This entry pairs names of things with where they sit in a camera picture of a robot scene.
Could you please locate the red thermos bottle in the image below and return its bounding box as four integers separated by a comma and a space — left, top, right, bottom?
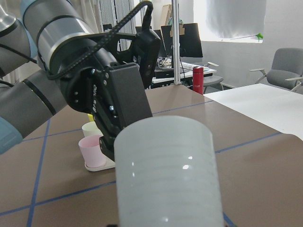
193, 66, 204, 95

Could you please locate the pink plastic cup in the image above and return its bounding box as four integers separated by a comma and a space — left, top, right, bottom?
78, 135, 106, 167

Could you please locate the aluminium frame post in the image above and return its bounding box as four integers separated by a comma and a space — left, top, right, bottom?
172, 0, 181, 85

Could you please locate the grey translucent plastic cup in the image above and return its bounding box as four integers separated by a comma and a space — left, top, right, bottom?
114, 116, 224, 227

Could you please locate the pale green plastic cup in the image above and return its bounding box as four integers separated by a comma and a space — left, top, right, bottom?
81, 122, 103, 137

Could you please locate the brown paper table mat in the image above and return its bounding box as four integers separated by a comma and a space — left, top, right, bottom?
0, 84, 303, 227

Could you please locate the white plastic tray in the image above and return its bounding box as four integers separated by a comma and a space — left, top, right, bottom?
84, 159, 116, 172

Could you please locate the grey office chair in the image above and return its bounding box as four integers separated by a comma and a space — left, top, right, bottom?
250, 47, 303, 92

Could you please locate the black computer monitor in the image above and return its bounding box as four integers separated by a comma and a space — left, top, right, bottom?
161, 23, 203, 58

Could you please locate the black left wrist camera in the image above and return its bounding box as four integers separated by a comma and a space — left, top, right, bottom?
132, 28, 160, 89

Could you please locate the yellow plastic cup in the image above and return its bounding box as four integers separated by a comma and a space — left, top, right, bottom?
88, 114, 94, 122

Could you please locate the braided black camera cable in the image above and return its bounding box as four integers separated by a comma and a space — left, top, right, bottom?
46, 0, 153, 80

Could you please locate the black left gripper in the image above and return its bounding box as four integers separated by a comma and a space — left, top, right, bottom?
51, 63, 152, 161

